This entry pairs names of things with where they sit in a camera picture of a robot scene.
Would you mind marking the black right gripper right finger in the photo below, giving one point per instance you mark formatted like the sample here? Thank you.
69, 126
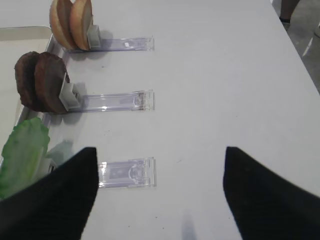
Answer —
266, 206

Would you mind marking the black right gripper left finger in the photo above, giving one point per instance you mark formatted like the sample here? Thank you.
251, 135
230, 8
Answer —
56, 207

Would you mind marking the green lettuce leaf in rack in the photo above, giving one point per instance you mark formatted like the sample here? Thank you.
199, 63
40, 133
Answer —
22, 154

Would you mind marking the clear lettuce rack holder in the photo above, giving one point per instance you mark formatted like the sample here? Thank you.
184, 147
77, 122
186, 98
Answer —
133, 173

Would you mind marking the brown meat patty front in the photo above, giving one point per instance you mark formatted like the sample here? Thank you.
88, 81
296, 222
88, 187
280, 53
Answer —
49, 74

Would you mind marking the brown meat patty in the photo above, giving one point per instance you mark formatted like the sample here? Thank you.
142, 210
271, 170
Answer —
49, 74
25, 80

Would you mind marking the brown meat patty back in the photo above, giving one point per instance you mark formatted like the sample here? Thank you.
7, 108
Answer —
25, 80

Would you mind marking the clear patty rack holder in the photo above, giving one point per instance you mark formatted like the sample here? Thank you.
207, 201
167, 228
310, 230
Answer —
74, 102

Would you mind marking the white metal tray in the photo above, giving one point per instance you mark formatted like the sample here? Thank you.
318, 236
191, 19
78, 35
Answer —
14, 42

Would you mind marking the clear right side rack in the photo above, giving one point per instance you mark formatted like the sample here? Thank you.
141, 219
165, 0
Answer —
97, 43

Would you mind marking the top bun slice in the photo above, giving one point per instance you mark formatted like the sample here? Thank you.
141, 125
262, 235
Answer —
80, 20

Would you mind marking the bun slice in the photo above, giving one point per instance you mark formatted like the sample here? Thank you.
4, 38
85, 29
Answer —
59, 20
80, 20

